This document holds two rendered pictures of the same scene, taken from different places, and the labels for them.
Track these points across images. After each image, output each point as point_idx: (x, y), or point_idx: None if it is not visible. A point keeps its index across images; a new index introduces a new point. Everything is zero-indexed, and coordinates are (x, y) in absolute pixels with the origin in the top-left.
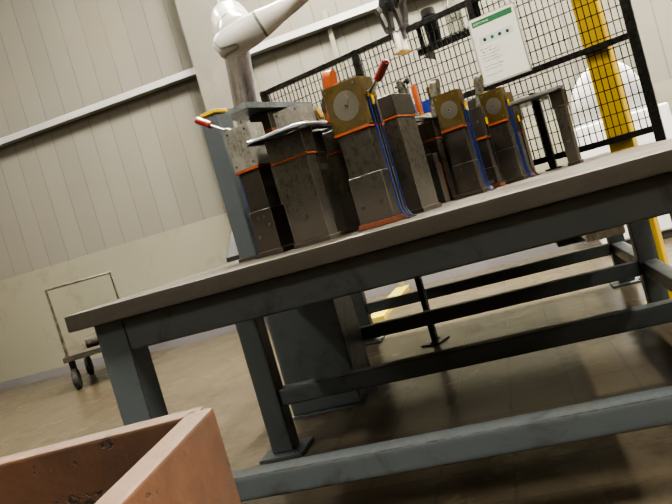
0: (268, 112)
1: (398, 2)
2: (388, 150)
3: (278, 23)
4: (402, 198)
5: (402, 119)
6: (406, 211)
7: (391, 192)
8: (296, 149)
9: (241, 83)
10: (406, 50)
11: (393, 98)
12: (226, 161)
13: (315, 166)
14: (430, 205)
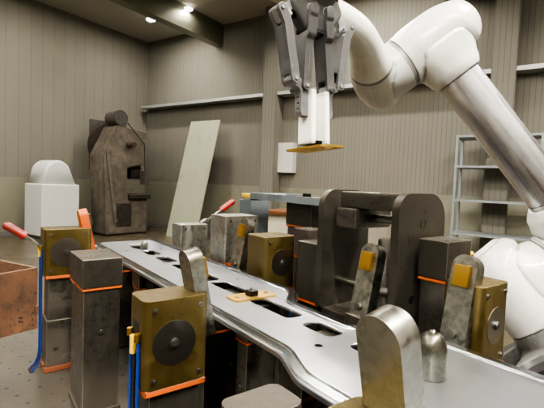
0: (286, 204)
1: (297, 17)
2: (41, 303)
3: (358, 67)
4: (40, 350)
5: (74, 286)
6: (36, 362)
7: (42, 337)
8: None
9: (468, 127)
10: (296, 148)
11: (70, 257)
12: None
13: None
14: (72, 400)
